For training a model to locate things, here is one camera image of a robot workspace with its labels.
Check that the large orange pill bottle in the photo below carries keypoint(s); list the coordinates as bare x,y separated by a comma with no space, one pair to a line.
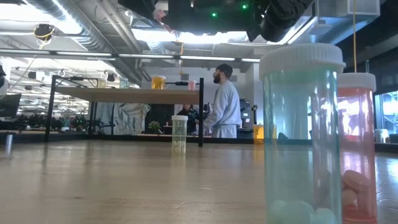
258,133
158,82

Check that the small teal pill bottle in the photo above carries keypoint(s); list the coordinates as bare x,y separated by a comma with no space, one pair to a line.
298,140
123,82

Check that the small yellow-green pill bottle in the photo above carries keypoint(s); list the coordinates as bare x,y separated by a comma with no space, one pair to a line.
179,133
101,83

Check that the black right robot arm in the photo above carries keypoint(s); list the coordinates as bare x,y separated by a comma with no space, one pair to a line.
230,18

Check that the thin black metal gantry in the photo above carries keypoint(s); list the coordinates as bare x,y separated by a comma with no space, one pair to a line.
177,83

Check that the person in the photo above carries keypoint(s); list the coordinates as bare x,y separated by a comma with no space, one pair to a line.
225,105
188,116

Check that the black computer monitor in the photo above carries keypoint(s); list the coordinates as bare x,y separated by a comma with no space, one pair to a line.
245,113
9,105

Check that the small green desk plant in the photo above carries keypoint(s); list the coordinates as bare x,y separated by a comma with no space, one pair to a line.
154,126

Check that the long linear ceiling light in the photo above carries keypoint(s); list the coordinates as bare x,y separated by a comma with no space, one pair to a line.
77,53

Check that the grey draped cover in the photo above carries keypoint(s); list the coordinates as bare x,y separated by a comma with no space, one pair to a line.
124,118

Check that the black round ceiling device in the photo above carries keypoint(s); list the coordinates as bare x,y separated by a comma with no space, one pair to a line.
44,31

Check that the silver metal standoff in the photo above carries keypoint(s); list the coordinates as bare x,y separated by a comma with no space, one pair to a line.
8,144

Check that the grey wall box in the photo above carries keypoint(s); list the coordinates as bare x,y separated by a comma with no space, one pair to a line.
184,76

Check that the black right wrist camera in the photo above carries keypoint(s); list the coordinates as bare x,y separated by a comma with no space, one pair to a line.
280,25

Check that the silver ribbed air duct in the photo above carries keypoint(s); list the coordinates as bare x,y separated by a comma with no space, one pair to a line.
93,34

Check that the black metal shelf frame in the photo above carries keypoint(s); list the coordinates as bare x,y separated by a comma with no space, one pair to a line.
200,118

